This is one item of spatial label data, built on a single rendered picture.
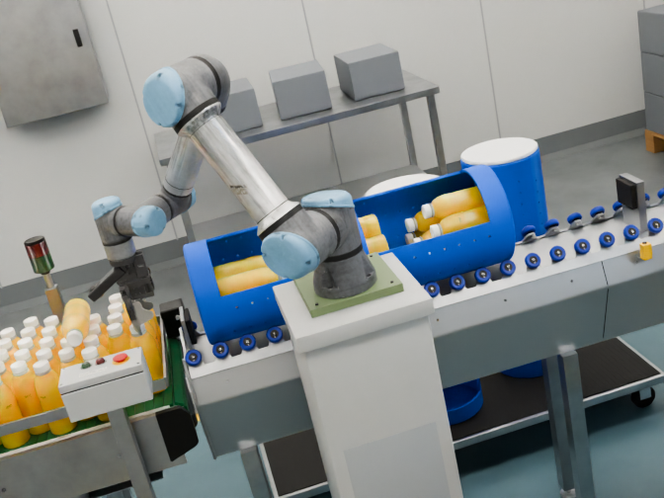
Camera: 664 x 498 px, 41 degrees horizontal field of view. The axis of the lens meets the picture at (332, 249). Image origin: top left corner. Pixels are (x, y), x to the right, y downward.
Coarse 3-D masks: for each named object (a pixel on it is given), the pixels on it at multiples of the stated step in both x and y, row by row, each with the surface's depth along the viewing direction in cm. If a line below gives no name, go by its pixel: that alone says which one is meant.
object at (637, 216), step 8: (624, 176) 262; (632, 176) 261; (624, 184) 259; (632, 184) 257; (640, 184) 256; (624, 192) 260; (632, 192) 257; (640, 192) 257; (624, 200) 262; (632, 200) 258; (640, 200) 257; (624, 208) 267; (632, 208) 259; (640, 208) 258; (624, 216) 268; (632, 216) 263; (640, 216) 259; (640, 224) 260
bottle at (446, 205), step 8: (456, 192) 250; (464, 192) 250; (472, 192) 249; (440, 200) 249; (448, 200) 248; (456, 200) 248; (464, 200) 248; (472, 200) 249; (480, 200) 249; (432, 208) 249; (440, 208) 248; (448, 208) 248; (456, 208) 248; (464, 208) 249; (432, 216) 251; (440, 216) 250
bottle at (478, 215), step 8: (472, 208) 248; (480, 208) 247; (448, 216) 247; (456, 216) 246; (464, 216) 245; (472, 216) 245; (480, 216) 245; (488, 216) 246; (440, 224) 247; (448, 224) 245; (456, 224) 244; (464, 224) 245; (472, 224) 245; (440, 232) 246; (448, 232) 245
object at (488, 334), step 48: (576, 240) 265; (528, 288) 251; (576, 288) 253; (624, 288) 256; (288, 336) 247; (480, 336) 253; (528, 336) 258; (576, 336) 264; (192, 384) 239; (240, 384) 241; (288, 384) 244; (240, 432) 251; (288, 432) 256
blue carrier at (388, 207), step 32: (384, 192) 253; (416, 192) 259; (448, 192) 263; (480, 192) 242; (384, 224) 264; (480, 224) 240; (512, 224) 241; (192, 256) 235; (224, 256) 256; (416, 256) 239; (448, 256) 241; (480, 256) 244; (512, 256) 249; (192, 288) 232; (256, 288) 233; (224, 320) 234; (256, 320) 237
